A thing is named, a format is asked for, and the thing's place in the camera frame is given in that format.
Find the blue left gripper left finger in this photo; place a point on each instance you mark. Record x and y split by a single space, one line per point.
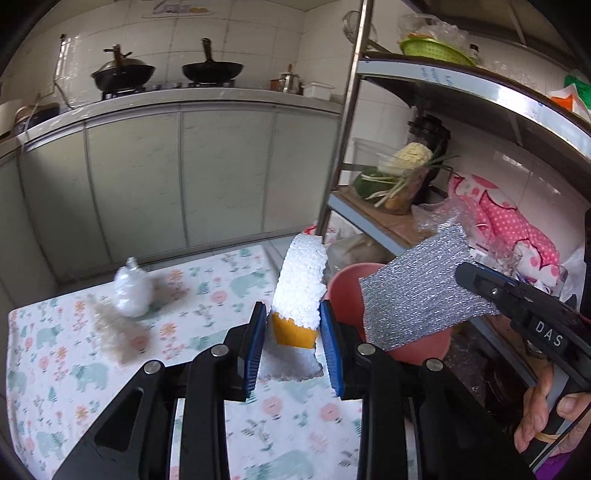
252 347

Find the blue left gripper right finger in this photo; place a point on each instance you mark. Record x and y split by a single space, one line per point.
332 342

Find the white foam fruit net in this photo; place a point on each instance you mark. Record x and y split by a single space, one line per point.
292 326

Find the silver scouring cloth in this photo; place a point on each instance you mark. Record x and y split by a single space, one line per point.
416 295

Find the grey kitchen cabinet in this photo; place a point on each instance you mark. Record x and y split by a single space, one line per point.
156 176

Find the right hand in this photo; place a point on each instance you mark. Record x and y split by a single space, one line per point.
536 414

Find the white plastic bag ball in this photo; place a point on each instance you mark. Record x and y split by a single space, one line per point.
133 290

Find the clear crinkled plastic wrap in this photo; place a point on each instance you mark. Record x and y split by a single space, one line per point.
120 339

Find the pink dotted cloth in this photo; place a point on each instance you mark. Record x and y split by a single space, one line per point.
498 218

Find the metal shelf rack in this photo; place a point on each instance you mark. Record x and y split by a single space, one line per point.
546 185

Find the green onions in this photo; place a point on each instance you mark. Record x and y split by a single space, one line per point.
395 190

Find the floral bear tablecloth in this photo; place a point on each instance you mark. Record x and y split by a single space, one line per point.
60 377

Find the cauliflower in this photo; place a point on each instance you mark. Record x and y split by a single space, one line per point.
414 155

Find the steel kettle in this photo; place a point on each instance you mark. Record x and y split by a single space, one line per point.
290 81

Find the white plastic box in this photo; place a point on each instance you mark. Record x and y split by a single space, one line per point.
319 91

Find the black frying pan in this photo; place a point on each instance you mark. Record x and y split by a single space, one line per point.
211 72

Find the black wok with lid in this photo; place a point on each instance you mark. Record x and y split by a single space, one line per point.
122 74

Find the green colander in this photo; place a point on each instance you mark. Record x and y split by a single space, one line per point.
434 49

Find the white rice cooker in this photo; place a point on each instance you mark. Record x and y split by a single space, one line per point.
7 116

